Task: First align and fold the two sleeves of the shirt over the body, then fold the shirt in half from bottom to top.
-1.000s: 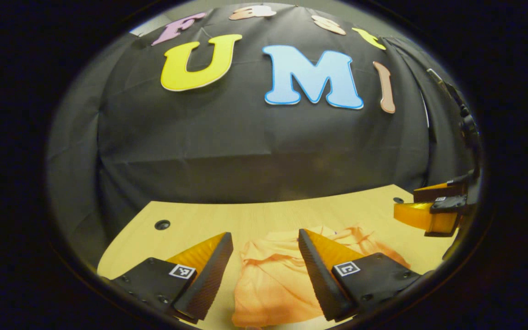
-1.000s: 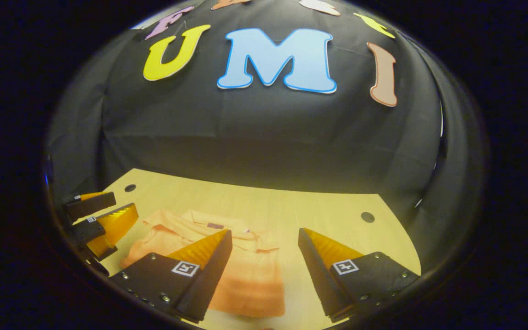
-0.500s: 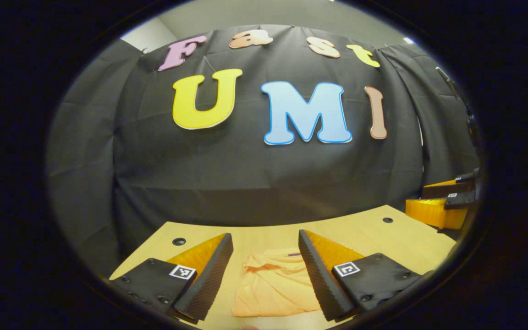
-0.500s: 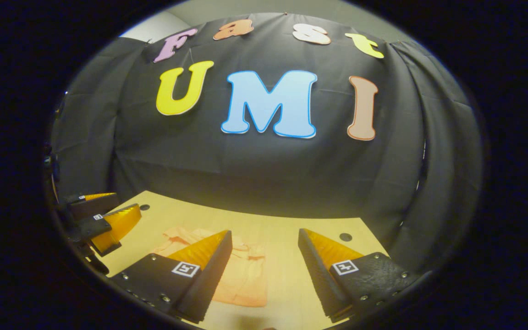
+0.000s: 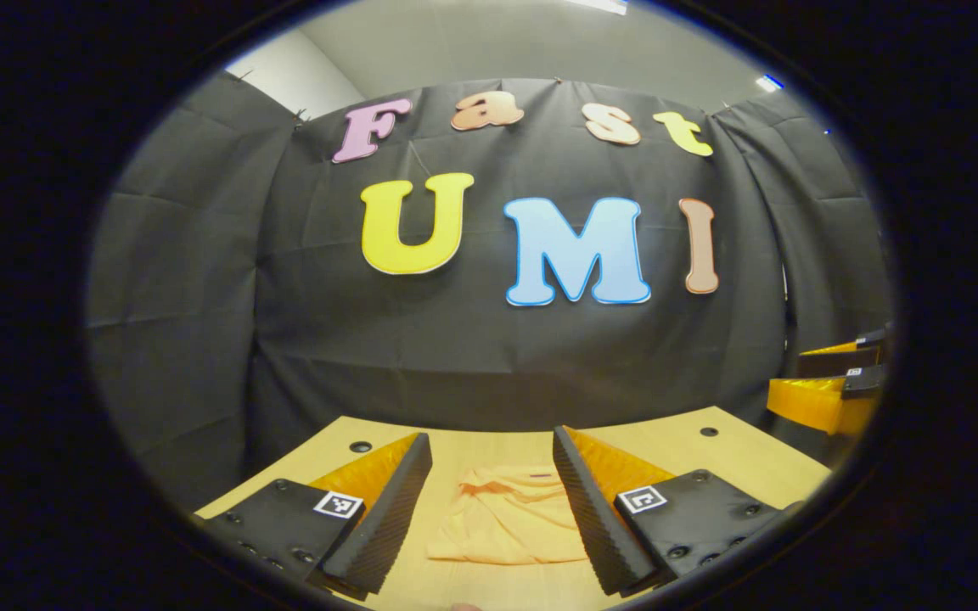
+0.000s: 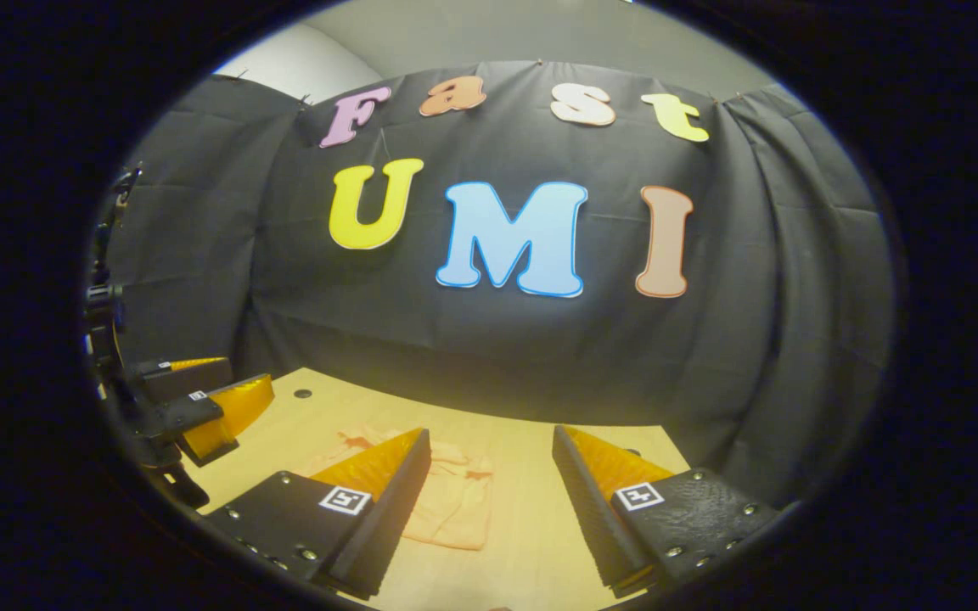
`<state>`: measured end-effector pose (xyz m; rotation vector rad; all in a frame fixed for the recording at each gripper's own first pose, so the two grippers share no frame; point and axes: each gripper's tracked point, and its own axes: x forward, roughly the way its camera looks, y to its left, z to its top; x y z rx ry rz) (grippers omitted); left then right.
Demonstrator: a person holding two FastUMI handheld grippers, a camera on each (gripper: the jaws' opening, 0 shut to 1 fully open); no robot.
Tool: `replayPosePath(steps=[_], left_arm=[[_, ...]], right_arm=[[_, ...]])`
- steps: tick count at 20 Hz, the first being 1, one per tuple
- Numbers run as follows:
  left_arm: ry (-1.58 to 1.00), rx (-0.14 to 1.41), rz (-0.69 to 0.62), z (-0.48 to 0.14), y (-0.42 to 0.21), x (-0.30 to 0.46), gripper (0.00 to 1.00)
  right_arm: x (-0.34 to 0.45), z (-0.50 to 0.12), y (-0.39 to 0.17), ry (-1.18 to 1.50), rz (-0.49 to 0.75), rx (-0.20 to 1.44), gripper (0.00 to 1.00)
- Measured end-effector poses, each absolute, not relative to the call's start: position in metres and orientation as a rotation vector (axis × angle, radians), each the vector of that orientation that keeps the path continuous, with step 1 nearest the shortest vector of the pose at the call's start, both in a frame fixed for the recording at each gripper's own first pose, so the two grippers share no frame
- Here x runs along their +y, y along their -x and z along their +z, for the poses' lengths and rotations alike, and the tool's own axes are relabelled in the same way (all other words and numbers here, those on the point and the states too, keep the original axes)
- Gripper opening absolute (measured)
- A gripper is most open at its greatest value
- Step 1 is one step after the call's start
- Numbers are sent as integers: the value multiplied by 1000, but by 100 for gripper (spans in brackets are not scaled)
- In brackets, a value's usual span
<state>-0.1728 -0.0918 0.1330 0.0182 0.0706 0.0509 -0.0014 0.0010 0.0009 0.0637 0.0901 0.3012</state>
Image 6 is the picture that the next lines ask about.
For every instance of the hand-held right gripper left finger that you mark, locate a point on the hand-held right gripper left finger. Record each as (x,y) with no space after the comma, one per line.
(383,518)

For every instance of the black backdrop cloth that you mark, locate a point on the black backdrop cloth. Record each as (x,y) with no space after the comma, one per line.
(328,322)

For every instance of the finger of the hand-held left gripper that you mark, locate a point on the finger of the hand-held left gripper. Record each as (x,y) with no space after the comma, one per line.
(192,382)
(234,412)

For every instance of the orange T-shirt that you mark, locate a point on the orange T-shirt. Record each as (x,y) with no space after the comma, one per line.
(455,509)

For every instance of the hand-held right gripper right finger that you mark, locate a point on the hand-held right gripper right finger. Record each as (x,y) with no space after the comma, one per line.
(595,518)

